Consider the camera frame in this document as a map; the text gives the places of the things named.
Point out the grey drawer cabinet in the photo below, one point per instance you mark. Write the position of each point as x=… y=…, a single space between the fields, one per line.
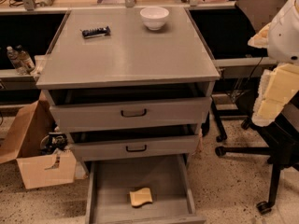
x=133 y=63

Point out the yellow sponge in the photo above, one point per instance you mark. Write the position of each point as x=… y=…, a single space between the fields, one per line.
x=140 y=197

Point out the black device in box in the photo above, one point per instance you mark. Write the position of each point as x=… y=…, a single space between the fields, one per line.
x=51 y=142

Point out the white ceramic bowl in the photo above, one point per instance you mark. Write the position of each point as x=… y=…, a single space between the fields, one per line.
x=154 y=18

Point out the top grey drawer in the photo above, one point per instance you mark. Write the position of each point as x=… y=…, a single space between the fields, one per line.
x=127 y=115

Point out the clear plastic water bottle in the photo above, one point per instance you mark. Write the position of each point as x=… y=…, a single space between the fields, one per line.
x=16 y=62

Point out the grey drawer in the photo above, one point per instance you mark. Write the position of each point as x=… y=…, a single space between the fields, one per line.
x=112 y=181
x=127 y=115
x=134 y=143

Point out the dark blue snack bar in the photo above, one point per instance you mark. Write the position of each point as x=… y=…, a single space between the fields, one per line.
x=95 y=32

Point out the middle grey drawer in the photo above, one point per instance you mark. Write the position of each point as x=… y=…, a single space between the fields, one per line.
x=134 y=143

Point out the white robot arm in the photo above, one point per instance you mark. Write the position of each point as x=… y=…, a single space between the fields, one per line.
x=277 y=87

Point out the bottom grey drawer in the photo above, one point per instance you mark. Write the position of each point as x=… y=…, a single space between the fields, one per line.
x=112 y=181

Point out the open cardboard box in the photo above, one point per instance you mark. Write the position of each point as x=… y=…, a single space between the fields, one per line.
x=23 y=144

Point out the dark plastic bottle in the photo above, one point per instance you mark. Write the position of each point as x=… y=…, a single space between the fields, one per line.
x=25 y=58

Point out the black office chair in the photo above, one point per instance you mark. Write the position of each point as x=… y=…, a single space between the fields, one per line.
x=281 y=137

